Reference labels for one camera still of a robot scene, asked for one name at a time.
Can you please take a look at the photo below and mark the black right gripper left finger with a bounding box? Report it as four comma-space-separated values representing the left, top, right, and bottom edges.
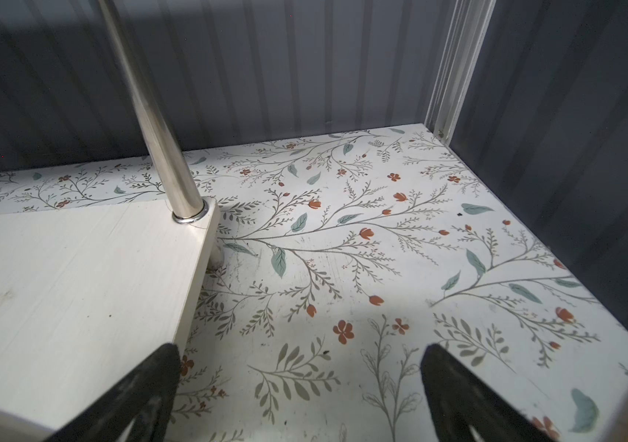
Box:
47, 344, 181, 441

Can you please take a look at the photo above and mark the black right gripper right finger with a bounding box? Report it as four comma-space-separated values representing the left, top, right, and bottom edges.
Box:
420, 344, 551, 441

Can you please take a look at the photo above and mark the white two-tier shelf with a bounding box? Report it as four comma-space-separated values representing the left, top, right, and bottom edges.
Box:
0, 1, 222, 441

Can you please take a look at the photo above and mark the aluminium frame post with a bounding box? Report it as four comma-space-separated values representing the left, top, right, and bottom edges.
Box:
425, 0, 496, 145

